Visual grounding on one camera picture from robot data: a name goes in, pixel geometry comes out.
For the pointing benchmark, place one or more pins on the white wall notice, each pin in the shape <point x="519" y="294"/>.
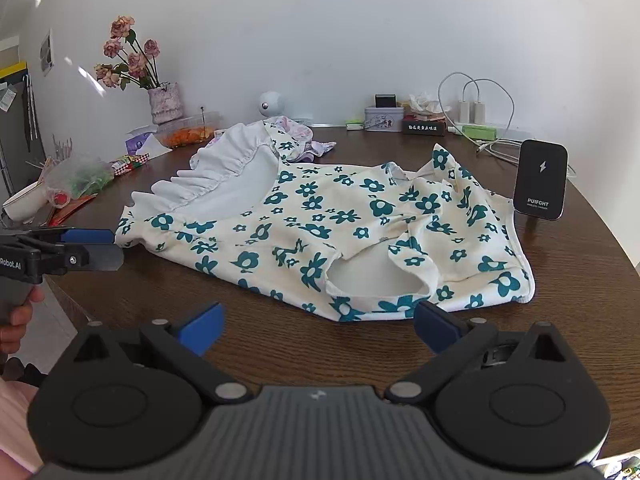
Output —
<point x="46" y="52"/>

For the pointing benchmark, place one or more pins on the pink textured vase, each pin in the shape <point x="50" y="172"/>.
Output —
<point x="166" y="105"/>

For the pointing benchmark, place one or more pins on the white charger adapter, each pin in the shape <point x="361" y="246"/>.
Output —
<point x="480" y="113"/>
<point x="465" y="111"/>

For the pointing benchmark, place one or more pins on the grey tin box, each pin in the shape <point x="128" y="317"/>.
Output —
<point x="384" y="120"/>

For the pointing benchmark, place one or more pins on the colourful printed bag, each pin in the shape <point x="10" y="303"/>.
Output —
<point x="622" y="467"/>

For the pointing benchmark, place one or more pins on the small black box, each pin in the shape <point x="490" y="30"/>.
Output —
<point x="386" y="101"/>

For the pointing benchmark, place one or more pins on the black-labelled tissue box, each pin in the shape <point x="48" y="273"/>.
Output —
<point x="424" y="127"/>

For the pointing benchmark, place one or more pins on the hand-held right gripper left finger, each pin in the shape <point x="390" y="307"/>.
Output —
<point x="202" y="329"/>

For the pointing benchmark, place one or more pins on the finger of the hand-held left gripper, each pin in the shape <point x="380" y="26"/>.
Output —
<point x="105" y="257"/>
<point x="90" y="236"/>

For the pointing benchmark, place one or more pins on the yellow black box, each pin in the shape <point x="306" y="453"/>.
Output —
<point x="12" y="69"/>

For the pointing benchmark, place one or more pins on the red checkered snack packet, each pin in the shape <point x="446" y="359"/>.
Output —
<point x="130" y="164"/>

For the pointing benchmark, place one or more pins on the dried pink rose bouquet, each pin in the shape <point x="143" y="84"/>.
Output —
<point x="136" y="64"/>

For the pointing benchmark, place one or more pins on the clear container of orange food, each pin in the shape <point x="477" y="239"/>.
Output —
<point x="187" y="135"/>

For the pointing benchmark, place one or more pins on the purple tissue pack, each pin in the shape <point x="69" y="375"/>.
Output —
<point x="140" y="144"/>

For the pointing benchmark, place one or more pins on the green tissue packet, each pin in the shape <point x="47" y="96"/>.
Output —
<point x="354" y="123"/>

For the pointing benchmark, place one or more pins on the crumpled white tissue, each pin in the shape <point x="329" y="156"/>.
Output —
<point x="425" y="104"/>

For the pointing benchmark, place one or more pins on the pink floral garment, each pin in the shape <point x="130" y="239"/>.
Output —
<point x="295" y="130"/>

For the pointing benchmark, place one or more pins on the white bowl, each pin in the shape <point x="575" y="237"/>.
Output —
<point x="22" y="205"/>

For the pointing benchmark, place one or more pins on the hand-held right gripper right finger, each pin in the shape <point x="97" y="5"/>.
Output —
<point x="435" y="329"/>

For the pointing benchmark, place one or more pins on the orange flat packet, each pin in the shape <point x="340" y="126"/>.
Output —
<point x="72" y="206"/>

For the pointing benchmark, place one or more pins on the grey refrigerator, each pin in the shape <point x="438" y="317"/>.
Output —
<point x="15" y="135"/>

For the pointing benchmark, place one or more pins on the cream teal-flowered dress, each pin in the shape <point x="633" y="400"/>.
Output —
<point x="320" y="210"/>

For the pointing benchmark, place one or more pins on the person's left hand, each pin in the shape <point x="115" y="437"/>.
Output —
<point x="20" y="317"/>

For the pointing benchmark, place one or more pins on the clear bag of green items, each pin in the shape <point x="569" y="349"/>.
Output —
<point x="82" y="177"/>

